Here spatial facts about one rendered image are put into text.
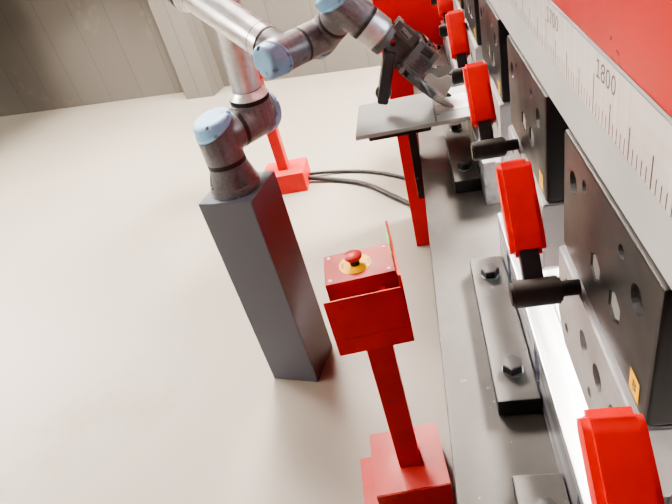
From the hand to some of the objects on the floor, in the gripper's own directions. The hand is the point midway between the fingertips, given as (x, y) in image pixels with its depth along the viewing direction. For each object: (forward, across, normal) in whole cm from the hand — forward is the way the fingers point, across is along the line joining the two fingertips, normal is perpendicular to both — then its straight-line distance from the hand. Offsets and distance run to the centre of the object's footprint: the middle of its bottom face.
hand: (445, 100), depth 125 cm
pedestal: (+17, +166, +133) cm, 213 cm away
